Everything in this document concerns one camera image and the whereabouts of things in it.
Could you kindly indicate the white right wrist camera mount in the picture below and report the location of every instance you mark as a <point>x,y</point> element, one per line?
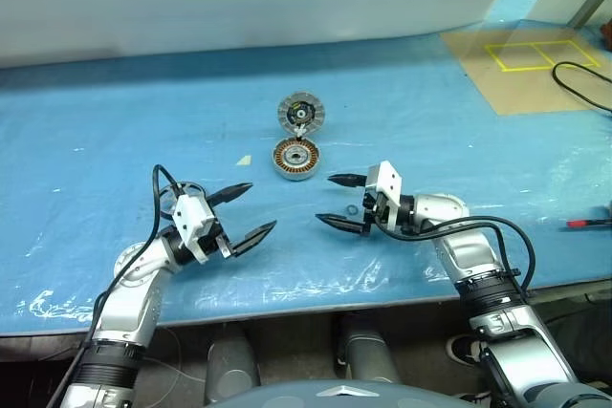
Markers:
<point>387,183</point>

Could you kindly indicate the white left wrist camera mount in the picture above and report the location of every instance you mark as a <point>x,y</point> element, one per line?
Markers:
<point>191,217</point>

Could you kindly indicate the small beige tape piece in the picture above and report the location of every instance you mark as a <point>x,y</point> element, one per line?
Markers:
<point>246,161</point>

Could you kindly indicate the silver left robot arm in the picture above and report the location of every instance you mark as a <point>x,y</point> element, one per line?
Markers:
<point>134,303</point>

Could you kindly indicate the silver spoked rotor wheel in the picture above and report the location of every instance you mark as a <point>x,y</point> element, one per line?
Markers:
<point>164,202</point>

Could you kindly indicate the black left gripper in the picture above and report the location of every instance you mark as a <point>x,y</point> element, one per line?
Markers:
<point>215,241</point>

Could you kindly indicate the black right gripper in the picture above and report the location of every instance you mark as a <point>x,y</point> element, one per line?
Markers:
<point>378,212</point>

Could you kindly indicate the grey rounded shell with emblem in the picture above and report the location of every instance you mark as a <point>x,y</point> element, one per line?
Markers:
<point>334,396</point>

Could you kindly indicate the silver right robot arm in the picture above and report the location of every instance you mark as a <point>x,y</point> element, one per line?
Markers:
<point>478,255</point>

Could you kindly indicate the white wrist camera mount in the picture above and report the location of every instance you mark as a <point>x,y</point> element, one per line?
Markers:
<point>191,217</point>
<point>387,183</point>

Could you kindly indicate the dark grey rounded cylinder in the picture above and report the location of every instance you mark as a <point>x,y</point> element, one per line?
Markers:
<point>370,350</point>
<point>232,365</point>

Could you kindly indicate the motor stator with copper windings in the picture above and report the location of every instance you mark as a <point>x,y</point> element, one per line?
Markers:
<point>287,174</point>

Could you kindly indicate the round silver motor cover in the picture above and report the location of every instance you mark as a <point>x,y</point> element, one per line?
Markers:
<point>312,107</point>

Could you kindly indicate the brown cardboard sheet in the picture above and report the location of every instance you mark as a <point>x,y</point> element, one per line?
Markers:
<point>516,90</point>

